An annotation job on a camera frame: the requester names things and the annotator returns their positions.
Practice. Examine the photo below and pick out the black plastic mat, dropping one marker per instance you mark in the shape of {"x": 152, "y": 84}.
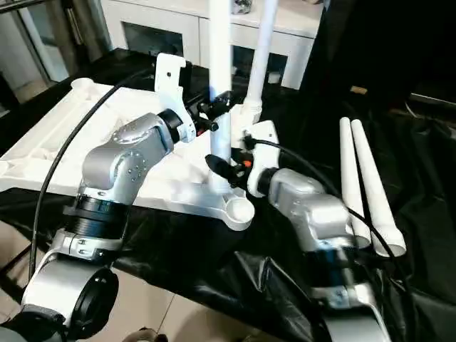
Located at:
{"x": 213, "y": 256}

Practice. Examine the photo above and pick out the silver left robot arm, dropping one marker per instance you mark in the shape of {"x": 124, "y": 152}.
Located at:
{"x": 124, "y": 156}

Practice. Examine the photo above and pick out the dark metal bar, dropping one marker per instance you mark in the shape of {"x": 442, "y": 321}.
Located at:
{"x": 434, "y": 99}

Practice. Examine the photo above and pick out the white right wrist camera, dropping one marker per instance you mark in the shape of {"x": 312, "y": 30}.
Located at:
{"x": 265, "y": 149}

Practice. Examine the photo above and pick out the small yellow label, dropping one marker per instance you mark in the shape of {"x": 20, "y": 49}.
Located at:
{"x": 358, "y": 89}

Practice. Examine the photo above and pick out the white plastic table leg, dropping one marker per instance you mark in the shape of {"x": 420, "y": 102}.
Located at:
{"x": 221, "y": 53}
{"x": 374, "y": 185}
{"x": 351, "y": 178}
{"x": 261, "y": 53}

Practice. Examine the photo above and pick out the clear bag of dark parts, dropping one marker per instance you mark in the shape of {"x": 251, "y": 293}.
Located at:
{"x": 244, "y": 5}

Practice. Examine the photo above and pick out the white sideboard cabinet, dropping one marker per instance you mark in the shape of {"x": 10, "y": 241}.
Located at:
{"x": 160, "y": 18}

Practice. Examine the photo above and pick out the white plastic table top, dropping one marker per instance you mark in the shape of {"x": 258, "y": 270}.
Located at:
{"x": 53, "y": 142}

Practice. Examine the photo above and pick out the grey tripod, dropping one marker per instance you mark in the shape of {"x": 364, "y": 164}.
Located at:
{"x": 85, "y": 28}

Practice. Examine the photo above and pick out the black backdrop cloth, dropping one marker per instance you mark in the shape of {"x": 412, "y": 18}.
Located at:
{"x": 392, "y": 42}

